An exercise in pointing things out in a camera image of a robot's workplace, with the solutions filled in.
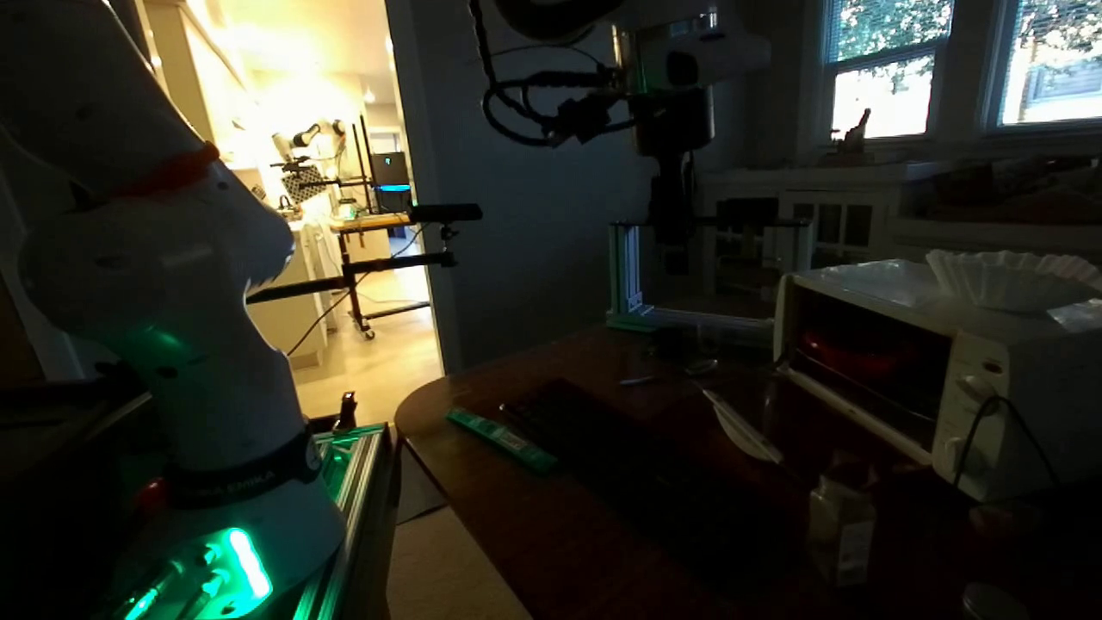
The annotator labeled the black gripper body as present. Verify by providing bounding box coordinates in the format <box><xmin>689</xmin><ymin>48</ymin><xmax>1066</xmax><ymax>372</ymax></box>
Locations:
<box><xmin>632</xmin><ymin>85</ymin><xmax>716</xmax><ymax>164</ymax></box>

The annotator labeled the white cabinet with glass panes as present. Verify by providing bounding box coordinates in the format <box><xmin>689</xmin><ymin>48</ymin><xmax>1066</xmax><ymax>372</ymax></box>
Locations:
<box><xmin>698</xmin><ymin>164</ymin><xmax>908</xmax><ymax>306</ymax></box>

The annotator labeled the small dark figurine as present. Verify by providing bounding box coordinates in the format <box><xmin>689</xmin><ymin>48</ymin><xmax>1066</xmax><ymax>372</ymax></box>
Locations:
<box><xmin>832</xmin><ymin>104</ymin><xmax>875</xmax><ymax>163</ymax></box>

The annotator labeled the white framed window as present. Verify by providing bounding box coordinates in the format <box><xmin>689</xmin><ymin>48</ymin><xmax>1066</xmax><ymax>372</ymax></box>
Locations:
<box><xmin>990</xmin><ymin>0</ymin><xmax>1102</xmax><ymax>131</ymax></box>
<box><xmin>823</xmin><ymin>0</ymin><xmax>956</xmax><ymax>145</ymax></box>

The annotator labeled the white plastic spoon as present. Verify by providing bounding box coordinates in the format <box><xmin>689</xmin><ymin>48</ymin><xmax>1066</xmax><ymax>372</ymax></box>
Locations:
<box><xmin>698</xmin><ymin>384</ymin><xmax>790</xmax><ymax>467</ymax></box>

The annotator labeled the black computer monitor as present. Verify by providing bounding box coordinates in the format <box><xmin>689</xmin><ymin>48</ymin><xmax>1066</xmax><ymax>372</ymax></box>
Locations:
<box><xmin>367</xmin><ymin>149</ymin><xmax>415</xmax><ymax>216</ymax></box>

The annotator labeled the green rectangular strip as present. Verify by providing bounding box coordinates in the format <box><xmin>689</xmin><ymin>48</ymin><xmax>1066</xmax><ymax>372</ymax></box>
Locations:
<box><xmin>443</xmin><ymin>403</ymin><xmax>560</xmax><ymax>479</ymax></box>

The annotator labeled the rolling cart wooden top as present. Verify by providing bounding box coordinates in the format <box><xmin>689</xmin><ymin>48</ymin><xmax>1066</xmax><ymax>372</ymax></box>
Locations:
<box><xmin>329</xmin><ymin>211</ymin><xmax>433</xmax><ymax>343</ymax></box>

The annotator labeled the black boom stand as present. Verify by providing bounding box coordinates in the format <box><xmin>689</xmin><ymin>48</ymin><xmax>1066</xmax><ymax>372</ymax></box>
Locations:
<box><xmin>245</xmin><ymin>219</ymin><xmax>462</xmax><ymax>311</ymax></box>

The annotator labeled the white coffee filter stack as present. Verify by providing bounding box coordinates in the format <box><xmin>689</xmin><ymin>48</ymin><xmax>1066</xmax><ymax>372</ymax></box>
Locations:
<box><xmin>924</xmin><ymin>243</ymin><xmax>1102</xmax><ymax>319</ymax></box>

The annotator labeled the small black knob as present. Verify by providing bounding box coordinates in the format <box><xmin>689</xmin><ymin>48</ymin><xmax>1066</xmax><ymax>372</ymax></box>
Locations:
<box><xmin>329</xmin><ymin>389</ymin><xmax>360</xmax><ymax>438</ymax></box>

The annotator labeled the aluminium robot mounting base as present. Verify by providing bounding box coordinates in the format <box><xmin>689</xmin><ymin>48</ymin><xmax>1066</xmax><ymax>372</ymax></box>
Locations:
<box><xmin>108</xmin><ymin>421</ymin><xmax>398</xmax><ymax>620</ymax></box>

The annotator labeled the white toaster oven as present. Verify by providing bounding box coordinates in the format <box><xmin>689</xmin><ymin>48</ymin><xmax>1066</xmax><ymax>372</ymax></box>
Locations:
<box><xmin>771</xmin><ymin>254</ymin><xmax>1102</xmax><ymax>508</ymax></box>

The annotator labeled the white plastic bag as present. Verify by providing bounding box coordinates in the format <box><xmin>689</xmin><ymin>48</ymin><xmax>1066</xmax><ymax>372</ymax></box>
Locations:
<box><xmin>1044</xmin><ymin>296</ymin><xmax>1102</xmax><ymax>336</ymax></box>

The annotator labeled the silver metal post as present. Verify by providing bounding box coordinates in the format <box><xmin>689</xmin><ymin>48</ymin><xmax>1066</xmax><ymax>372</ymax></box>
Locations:
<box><xmin>606</xmin><ymin>219</ymin><xmax>661</xmax><ymax>335</ymax></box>

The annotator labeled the glass oven door white frame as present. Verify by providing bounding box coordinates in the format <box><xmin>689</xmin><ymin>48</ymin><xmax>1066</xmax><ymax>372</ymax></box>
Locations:
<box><xmin>639</xmin><ymin>300</ymin><xmax>941</xmax><ymax>474</ymax></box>

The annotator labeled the black stereo camera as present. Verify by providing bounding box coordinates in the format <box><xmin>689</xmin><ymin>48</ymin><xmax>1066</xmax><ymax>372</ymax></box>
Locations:
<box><xmin>407</xmin><ymin>200</ymin><xmax>487</xmax><ymax>226</ymax></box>

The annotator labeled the black oven power cord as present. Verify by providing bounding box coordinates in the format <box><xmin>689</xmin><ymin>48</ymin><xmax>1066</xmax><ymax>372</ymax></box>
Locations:
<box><xmin>946</xmin><ymin>394</ymin><xmax>1063</xmax><ymax>492</ymax></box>

